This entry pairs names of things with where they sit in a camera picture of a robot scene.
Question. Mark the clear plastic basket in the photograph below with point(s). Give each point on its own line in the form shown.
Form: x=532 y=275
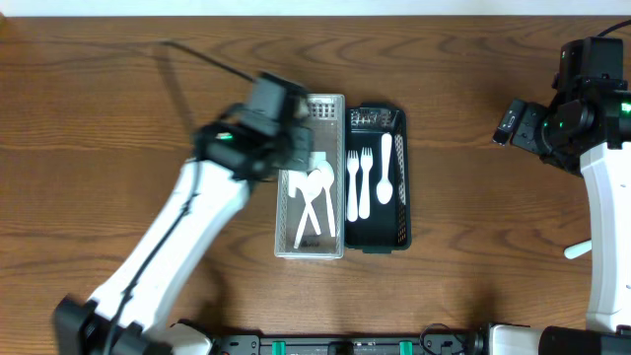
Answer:
x=327 y=122

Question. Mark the dark green plastic basket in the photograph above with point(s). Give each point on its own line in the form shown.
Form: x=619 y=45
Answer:
x=389 y=226

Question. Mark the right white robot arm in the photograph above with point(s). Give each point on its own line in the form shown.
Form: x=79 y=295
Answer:
x=606 y=174

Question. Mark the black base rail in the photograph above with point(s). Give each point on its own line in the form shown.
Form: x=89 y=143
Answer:
x=436 y=338

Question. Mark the white plastic spoon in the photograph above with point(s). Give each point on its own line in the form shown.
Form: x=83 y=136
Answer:
x=309 y=213
x=296 y=181
x=327 y=180
x=310 y=187

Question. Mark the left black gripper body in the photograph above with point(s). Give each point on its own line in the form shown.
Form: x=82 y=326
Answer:
x=300 y=149

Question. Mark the white plastic fork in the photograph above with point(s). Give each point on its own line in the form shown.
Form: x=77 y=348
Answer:
x=366 y=162
x=352 y=199
x=577 y=250
x=384 y=187

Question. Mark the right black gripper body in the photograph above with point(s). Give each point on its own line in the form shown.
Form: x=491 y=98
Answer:
x=527 y=128

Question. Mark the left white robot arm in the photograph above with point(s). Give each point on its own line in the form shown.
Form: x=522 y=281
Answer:
x=246 y=144

